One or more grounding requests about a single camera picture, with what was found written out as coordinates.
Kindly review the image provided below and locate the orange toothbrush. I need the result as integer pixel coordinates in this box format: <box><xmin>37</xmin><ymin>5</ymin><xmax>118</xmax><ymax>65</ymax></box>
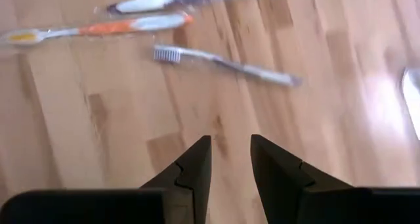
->
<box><xmin>0</xmin><ymin>12</ymin><xmax>195</xmax><ymax>47</ymax></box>

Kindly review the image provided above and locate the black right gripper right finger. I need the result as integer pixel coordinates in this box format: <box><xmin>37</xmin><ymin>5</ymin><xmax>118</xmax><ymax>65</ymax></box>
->
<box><xmin>250</xmin><ymin>133</ymin><xmax>356</xmax><ymax>224</ymax></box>

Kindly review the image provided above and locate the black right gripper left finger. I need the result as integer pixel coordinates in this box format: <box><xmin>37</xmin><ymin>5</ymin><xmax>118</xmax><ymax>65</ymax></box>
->
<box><xmin>140</xmin><ymin>135</ymin><xmax>213</xmax><ymax>224</ymax></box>

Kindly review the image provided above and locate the purple toothbrush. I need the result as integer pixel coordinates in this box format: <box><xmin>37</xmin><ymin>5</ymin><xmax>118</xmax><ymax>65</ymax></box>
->
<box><xmin>105</xmin><ymin>0</ymin><xmax>268</xmax><ymax>15</ymax></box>

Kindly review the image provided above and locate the grey clear toothbrush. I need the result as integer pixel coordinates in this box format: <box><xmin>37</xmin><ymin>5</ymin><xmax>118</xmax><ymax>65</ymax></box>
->
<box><xmin>152</xmin><ymin>43</ymin><xmax>303</xmax><ymax>87</ymax></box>

